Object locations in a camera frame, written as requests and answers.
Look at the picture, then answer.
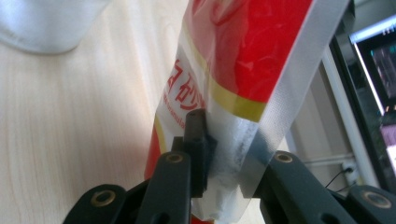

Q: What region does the white metal stand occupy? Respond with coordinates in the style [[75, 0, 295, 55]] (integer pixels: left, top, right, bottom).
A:
[[303, 46, 379, 188]]

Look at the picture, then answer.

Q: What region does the clear glass jar with lid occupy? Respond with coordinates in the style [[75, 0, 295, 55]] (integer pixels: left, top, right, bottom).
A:
[[0, 0, 111, 55]]

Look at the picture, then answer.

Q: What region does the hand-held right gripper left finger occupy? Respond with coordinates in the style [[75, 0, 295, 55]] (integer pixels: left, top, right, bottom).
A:
[[172, 108, 219, 199]]

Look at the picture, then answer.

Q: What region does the black computer monitor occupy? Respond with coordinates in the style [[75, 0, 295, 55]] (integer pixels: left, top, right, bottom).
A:
[[330, 13, 396, 194]]

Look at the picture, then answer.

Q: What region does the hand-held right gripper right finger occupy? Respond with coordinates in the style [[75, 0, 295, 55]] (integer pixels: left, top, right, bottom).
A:
[[246, 132, 276, 199]]

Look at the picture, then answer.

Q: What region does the red and white sugar pouch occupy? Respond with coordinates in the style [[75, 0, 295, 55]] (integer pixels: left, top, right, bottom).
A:
[[143, 0, 351, 224]]

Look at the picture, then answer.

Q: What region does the thin black cable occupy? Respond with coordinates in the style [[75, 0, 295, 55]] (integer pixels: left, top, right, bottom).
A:
[[325, 167, 354, 189]]

